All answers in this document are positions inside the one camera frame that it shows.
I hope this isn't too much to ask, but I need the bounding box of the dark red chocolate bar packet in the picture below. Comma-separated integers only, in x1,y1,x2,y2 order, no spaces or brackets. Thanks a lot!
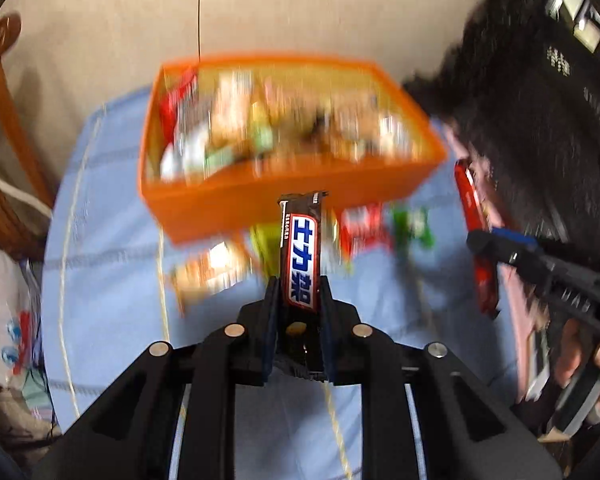
454,158,500,318

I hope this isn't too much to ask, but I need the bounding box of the green plum candy packet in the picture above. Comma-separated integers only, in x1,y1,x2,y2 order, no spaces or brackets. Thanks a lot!
391,207,434,252

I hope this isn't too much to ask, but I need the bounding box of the red black snack packet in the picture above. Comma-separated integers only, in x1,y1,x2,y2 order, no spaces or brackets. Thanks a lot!
338,204,391,260

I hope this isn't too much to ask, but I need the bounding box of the orange round pastry packet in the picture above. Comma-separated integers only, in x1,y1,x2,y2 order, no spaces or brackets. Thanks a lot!
168,242,252,315

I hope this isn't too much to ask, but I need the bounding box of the brown Snickers bar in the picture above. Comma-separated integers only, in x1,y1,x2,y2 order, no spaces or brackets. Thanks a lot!
277,191,326,382

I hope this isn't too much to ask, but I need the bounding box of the person right hand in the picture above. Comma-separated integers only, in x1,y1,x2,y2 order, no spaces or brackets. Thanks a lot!
554,318,600,408

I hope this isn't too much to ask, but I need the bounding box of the blue checked tablecloth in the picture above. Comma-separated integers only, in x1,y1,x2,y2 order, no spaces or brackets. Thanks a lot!
41,88,518,479

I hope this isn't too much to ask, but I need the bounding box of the dark carved wooden furniture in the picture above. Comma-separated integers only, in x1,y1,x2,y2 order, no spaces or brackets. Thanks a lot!
403,0,600,270

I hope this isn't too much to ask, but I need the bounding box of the white plastic bag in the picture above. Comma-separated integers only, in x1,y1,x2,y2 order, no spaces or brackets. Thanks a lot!
0,249,40,390

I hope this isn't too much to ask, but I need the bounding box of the yellow-green seed packet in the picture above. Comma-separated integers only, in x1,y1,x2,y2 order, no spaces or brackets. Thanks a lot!
250,223,280,280

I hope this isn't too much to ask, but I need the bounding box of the carved wooden chair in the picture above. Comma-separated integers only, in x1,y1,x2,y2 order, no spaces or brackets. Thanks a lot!
0,12,56,261

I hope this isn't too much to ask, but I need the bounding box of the orange cardboard box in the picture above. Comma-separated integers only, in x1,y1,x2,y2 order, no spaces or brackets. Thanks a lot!
137,53,445,244

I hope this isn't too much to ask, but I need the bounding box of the white power cable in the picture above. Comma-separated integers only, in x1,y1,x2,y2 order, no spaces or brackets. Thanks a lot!
0,161,54,219

